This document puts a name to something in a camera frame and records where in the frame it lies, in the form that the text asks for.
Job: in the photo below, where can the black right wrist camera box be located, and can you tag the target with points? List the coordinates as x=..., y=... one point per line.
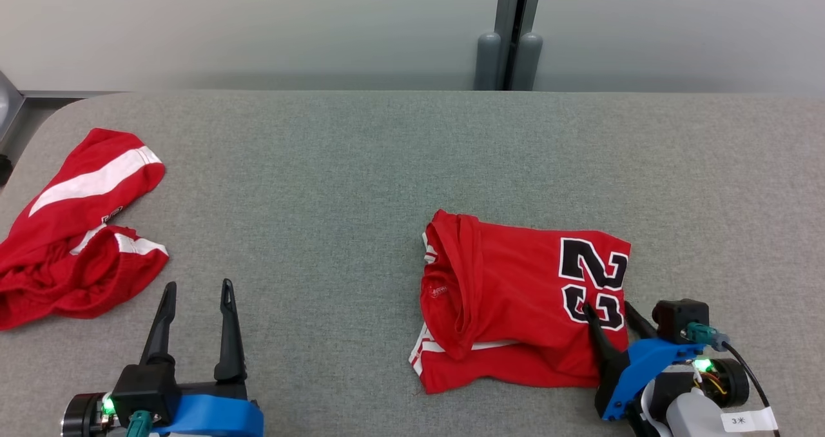
x=677, y=318

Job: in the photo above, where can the black caster wheel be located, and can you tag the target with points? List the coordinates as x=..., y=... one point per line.
x=4, y=169

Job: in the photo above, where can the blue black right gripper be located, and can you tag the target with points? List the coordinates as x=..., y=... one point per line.
x=638, y=366

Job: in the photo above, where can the grey partition post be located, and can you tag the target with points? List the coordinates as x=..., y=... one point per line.
x=509, y=5

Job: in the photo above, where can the red white basketball jersey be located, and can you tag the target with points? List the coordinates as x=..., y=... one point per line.
x=509, y=295

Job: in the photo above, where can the red white basketball shorts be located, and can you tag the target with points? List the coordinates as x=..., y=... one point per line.
x=71, y=269

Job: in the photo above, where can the grey cylinder bumper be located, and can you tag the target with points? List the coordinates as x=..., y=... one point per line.
x=528, y=63
x=488, y=63

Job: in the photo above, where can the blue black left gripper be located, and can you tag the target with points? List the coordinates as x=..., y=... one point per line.
x=213, y=417

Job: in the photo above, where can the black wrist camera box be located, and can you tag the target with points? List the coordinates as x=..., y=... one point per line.
x=145, y=388
x=677, y=318

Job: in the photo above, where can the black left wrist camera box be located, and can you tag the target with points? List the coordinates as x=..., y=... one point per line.
x=145, y=388

